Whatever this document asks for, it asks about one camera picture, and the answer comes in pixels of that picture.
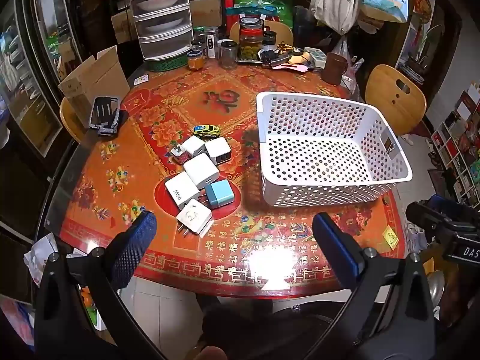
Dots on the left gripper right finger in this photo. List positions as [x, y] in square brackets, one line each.
[389, 314]

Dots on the wooden chair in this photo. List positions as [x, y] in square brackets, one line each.
[400, 101]
[71, 122]

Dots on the red floral tablecloth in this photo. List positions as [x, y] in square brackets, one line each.
[234, 164]

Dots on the empty glass jar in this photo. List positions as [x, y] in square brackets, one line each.
[228, 54]

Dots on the white charger with prongs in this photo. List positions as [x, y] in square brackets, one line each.
[195, 218]

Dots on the orange honey jar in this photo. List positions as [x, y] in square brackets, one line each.
[195, 59]

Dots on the large white charger cube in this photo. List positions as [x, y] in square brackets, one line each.
[202, 170]

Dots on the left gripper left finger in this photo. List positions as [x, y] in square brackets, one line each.
[63, 329]

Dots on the glass pickle jar red lid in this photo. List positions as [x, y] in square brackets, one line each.
[251, 37]

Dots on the cardboard box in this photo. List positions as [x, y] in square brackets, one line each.
[97, 76]

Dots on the black phone stand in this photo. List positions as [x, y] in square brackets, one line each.
[107, 116]

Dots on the brown ceramic mug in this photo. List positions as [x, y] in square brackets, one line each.
[335, 66]

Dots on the yellow toy car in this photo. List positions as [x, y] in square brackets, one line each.
[207, 131]

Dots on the white bookshelf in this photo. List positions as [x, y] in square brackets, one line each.
[456, 141]

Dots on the white charger cube with port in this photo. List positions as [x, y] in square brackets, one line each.
[218, 150]

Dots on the white 65W charger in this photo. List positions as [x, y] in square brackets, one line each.
[182, 189]

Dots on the white perforated plastic basket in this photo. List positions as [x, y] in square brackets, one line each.
[325, 151]

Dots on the red white cartoon charger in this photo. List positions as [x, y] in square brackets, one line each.
[179, 154]

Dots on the white plastic drawer tower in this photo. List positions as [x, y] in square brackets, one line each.
[164, 27]

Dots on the teal blue charger cube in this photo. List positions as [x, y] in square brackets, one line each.
[219, 194]

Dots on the small white charger cube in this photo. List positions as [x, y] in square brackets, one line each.
[194, 146]

